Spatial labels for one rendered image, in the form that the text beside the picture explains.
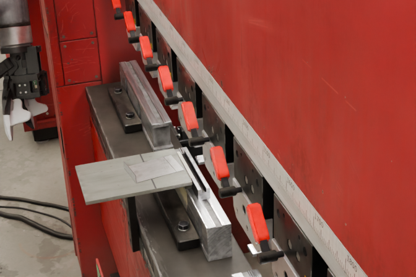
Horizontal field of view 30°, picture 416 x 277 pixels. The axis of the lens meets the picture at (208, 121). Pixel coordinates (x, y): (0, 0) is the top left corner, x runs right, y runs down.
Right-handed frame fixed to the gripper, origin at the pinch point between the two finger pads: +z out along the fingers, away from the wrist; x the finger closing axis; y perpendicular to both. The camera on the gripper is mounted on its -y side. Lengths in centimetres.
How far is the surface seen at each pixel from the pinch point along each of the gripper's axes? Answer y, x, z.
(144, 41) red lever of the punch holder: 26.7, 22.0, -17.5
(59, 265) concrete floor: -41, 136, 77
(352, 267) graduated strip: 68, -74, 9
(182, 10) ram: 40.9, -6.3, -24.2
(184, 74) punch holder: 39.1, -1.4, -10.5
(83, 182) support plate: 8.9, 15.5, 15.3
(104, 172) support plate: 13.2, 20.2, 14.3
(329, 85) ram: 67, -72, -14
